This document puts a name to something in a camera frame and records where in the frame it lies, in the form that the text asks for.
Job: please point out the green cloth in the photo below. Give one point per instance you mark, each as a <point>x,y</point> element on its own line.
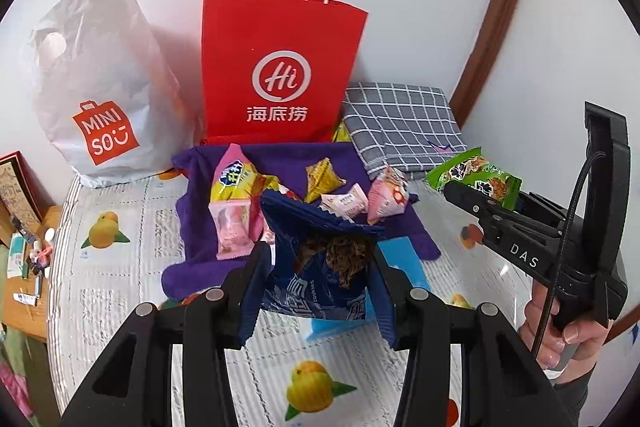
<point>25,372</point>

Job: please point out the brown patterned box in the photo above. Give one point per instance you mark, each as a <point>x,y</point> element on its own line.
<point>12,192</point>

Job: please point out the fruit print tablecloth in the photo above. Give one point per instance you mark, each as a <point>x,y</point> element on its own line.
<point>125,297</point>

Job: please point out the small pink white bottle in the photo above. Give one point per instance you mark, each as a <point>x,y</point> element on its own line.
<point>39,253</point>

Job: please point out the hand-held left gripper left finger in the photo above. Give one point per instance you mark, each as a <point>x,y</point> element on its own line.
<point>252,307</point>

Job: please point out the red paper bag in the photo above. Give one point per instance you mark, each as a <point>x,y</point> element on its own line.
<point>280,32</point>

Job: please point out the blue cookie packet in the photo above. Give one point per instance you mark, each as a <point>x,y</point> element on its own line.
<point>320,287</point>

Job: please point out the small white tube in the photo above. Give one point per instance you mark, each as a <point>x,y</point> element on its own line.
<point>25,298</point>

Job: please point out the wooden side table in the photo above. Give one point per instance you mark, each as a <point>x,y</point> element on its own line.
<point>52,214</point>

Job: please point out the person's right hand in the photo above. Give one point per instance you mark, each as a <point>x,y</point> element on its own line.
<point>540,337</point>

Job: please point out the pink pillow snack packet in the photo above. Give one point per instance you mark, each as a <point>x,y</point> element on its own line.
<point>387,197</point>

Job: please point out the brown wooden door frame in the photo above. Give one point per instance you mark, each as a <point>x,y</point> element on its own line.
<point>500,7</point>

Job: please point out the small yellow green packet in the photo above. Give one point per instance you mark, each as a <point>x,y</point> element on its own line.
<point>341,133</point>

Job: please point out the white plastic shopping bag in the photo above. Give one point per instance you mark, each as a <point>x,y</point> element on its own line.
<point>110,57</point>

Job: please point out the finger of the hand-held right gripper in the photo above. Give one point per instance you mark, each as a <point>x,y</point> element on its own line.
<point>542,209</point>
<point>470,204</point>

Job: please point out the small white pink packet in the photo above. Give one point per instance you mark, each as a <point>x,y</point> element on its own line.
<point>345,202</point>

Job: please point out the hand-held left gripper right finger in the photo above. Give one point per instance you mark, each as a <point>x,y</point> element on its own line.
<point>382,307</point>

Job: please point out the yellow and pink snack packet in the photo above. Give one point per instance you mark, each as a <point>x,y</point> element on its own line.
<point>232,212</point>

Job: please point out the green snack packet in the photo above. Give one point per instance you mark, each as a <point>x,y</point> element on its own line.
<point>480,172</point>

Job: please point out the blue tissue pack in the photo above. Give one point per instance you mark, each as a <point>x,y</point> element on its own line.
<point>400,262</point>

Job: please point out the grey checked folded cloth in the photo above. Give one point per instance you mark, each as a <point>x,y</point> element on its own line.
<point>400,122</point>

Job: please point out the purple towel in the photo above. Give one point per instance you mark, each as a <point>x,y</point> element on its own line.
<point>285,162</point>

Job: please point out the person's right forearm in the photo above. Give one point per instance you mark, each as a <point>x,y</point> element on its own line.
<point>570,402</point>

